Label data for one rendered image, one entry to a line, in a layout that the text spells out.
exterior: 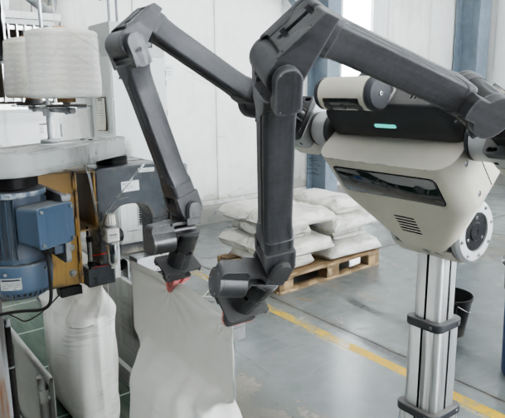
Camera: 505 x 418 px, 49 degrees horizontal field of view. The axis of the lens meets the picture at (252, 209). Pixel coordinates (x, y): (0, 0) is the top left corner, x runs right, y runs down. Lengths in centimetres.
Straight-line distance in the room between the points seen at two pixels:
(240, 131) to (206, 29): 124
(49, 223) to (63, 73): 33
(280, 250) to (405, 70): 37
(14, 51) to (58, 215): 51
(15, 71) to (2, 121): 270
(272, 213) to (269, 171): 9
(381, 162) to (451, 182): 16
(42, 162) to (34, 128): 304
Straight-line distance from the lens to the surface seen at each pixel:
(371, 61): 84
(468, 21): 998
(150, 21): 123
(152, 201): 165
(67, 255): 137
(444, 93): 95
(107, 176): 158
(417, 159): 123
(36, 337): 297
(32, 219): 126
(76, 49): 134
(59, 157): 137
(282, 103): 77
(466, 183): 123
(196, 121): 644
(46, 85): 134
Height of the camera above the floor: 154
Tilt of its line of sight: 12 degrees down
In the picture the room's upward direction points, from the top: 1 degrees counter-clockwise
